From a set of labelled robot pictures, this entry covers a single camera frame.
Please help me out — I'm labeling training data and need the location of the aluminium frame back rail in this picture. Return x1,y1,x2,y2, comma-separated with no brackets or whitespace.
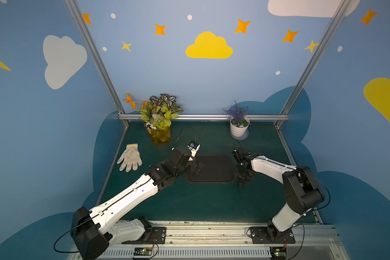
119,114,288,121

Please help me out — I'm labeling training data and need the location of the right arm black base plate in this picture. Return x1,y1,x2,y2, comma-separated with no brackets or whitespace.
246,226,296,244

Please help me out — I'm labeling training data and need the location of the right small circuit board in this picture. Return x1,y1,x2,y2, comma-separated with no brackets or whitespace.
270,248,287,260

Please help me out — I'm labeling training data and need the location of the cleaver knife black handle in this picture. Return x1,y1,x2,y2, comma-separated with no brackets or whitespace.
237,178,245,189

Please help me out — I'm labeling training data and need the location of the aluminium front rail platform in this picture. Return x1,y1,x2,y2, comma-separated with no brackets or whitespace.
66,221,350,260

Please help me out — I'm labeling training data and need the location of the white work glove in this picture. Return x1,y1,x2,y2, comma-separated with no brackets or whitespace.
117,144,143,172

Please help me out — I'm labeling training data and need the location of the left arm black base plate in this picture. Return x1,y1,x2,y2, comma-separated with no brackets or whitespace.
121,227,167,245

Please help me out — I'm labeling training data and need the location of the left small circuit board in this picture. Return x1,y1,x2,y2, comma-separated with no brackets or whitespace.
133,248,152,258

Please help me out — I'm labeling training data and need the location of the black cutting board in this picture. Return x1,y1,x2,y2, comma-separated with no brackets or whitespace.
183,154,236,184

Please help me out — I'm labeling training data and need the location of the small circuit board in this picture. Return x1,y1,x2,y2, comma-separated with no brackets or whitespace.
133,248,152,258
270,248,287,260

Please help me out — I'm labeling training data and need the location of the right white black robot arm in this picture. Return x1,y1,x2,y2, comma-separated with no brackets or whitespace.
232,147,325,244

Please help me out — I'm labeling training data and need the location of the green plant in amber vase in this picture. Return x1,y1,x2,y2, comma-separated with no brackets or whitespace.
124,94,184,146

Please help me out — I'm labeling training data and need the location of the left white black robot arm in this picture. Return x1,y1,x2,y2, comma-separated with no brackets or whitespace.
69,141,201,260

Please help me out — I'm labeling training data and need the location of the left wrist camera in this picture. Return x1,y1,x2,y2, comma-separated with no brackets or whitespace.
187,140,200,161

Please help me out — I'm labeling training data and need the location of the lavender plant in white pot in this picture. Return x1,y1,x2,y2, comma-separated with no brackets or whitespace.
223,102,250,140

